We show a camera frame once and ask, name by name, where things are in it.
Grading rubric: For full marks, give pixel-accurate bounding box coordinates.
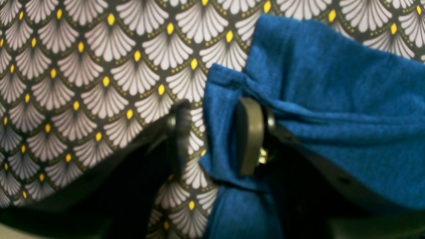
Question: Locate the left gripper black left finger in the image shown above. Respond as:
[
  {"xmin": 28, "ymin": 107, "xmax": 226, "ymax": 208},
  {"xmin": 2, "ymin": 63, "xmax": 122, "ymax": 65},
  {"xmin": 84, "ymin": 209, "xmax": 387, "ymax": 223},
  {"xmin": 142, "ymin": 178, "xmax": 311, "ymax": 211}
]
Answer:
[{"xmin": 1, "ymin": 100, "xmax": 191, "ymax": 239}]

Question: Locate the patterned fan-print tablecloth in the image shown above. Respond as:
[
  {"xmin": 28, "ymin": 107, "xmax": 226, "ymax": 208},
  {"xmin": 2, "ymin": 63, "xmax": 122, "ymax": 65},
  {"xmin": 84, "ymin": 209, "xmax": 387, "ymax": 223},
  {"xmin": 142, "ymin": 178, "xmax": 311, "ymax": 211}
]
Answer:
[{"xmin": 1, "ymin": 0, "xmax": 424, "ymax": 239}]

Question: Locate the blue long-sleeve T-shirt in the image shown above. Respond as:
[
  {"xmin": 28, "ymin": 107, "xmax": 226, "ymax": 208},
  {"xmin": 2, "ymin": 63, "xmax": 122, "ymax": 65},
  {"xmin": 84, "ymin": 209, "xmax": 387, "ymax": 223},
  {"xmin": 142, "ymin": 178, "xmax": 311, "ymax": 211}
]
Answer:
[{"xmin": 201, "ymin": 15, "xmax": 424, "ymax": 239}]

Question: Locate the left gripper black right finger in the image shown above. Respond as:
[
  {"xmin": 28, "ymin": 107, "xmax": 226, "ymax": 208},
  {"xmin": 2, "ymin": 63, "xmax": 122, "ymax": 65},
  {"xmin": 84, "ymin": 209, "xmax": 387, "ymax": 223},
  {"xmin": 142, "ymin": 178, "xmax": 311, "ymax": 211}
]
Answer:
[{"xmin": 236, "ymin": 97, "xmax": 424, "ymax": 239}]

